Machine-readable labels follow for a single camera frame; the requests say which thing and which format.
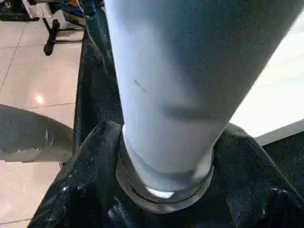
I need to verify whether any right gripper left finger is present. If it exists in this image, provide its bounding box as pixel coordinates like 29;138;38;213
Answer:
28;121;124;228

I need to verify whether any brown cardboard box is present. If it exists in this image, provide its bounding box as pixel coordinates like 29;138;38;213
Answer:
62;0;86;27

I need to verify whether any grey robot leg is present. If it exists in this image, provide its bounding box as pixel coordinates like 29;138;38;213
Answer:
0;103;75;164

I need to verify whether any black mat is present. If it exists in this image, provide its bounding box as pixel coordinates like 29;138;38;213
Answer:
28;0;304;228

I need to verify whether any white plastic table top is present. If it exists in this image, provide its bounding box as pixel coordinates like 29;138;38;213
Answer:
115;21;304;213

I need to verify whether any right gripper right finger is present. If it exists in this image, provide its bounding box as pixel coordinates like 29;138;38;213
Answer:
212;124;304;228

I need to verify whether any white plastic table leg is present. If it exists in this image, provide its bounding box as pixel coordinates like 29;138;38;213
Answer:
104;0;303;199

